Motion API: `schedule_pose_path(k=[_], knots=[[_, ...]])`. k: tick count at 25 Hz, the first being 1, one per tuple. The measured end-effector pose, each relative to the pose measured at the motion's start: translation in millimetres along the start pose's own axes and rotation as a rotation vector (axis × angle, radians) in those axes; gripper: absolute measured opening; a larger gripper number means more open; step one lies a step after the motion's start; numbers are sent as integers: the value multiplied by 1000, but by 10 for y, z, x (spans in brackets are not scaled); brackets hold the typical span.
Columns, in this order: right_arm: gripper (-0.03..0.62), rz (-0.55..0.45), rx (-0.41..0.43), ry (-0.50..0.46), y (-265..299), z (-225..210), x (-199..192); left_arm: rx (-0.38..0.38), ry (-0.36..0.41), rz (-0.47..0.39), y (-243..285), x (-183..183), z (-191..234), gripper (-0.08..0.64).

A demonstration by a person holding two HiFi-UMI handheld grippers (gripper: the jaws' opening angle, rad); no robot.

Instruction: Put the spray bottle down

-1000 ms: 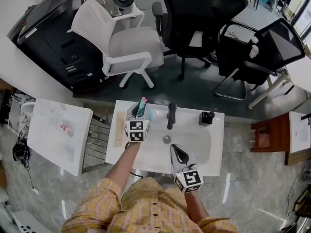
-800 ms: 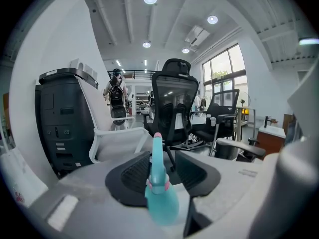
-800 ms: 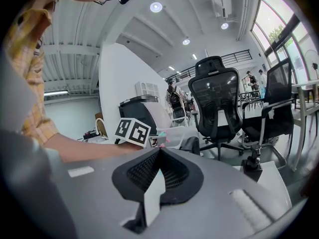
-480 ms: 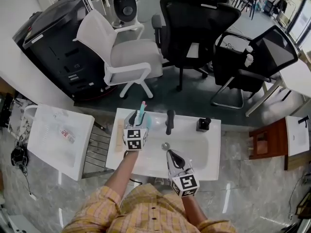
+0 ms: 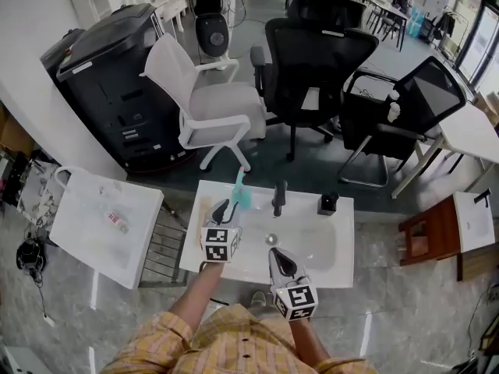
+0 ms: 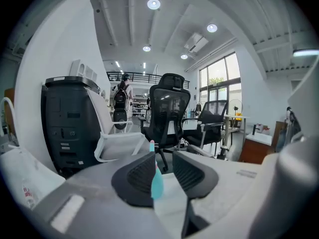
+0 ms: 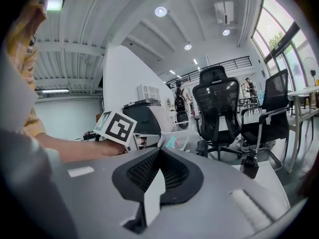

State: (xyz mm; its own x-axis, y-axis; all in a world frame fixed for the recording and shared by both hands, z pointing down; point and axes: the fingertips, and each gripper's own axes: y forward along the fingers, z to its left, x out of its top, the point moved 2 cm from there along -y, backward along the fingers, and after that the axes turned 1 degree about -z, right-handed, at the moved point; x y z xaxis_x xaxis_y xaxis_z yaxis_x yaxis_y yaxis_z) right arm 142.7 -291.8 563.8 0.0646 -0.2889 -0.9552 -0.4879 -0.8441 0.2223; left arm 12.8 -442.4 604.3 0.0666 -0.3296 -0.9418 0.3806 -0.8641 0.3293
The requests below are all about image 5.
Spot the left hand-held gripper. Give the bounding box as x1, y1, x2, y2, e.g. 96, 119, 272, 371
200, 199, 243, 265

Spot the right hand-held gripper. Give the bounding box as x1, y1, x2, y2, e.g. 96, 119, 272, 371
267, 247, 320, 322

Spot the person's right forearm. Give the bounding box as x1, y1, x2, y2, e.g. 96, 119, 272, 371
289, 316, 333, 366

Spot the person's left forearm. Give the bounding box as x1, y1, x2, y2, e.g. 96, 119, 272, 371
168, 261, 226, 335

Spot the white ceramic sink basin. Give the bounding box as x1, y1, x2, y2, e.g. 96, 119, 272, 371
179, 179, 356, 290

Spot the person's grey shoe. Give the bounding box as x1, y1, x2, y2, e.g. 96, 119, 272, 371
249, 290, 274, 309

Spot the black sink faucet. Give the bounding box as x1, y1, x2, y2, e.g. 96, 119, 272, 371
271, 179, 289, 218

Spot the black cup holder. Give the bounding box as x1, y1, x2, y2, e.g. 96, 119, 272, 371
317, 191, 341, 216

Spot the yellow plaid shirt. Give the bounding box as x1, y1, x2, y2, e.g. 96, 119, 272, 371
99, 304, 380, 374

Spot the white office chair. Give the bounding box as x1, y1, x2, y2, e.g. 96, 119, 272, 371
139, 32, 268, 173

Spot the red label packet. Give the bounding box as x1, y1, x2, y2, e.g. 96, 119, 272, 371
104, 207, 130, 234

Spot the white rectangular basin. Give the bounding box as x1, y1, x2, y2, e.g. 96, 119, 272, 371
48, 165, 165, 291

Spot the brown wooden stool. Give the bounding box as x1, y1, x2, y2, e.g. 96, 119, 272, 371
398, 197, 464, 268

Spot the large black machine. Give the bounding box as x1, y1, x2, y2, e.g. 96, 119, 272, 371
55, 2, 199, 174

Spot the black mesh office chair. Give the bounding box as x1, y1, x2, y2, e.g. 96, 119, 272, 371
250, 16, 380, 163

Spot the black cantilever mesh chair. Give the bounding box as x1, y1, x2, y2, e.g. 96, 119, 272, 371
336, 55, 468, 189

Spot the white and black robot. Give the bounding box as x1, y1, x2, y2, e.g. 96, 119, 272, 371
188, 0, 235, 72

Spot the marble pattern bag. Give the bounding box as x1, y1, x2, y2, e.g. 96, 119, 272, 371
16, 157, 64, 230

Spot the small white basin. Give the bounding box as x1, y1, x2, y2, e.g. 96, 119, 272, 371
452, 191, 497, 254

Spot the small black faucet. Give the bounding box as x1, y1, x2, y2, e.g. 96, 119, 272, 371
472, 188, 493, 209

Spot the black high-back chair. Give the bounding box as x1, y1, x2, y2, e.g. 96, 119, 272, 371
285, 0, 368, 31

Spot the white table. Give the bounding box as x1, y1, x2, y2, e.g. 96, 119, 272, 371
391, 98, 499, 200

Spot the long dark table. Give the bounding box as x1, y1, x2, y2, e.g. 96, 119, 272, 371
360, 0, 410, 52

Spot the blue water bottles pack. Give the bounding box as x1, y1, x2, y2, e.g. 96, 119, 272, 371
406, 5, 429, 38

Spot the metal wire rack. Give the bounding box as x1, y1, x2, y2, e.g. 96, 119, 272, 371
139, 203, 189, 288

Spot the black cable bundle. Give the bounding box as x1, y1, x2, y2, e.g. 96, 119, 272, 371
15, 236, 48, 284

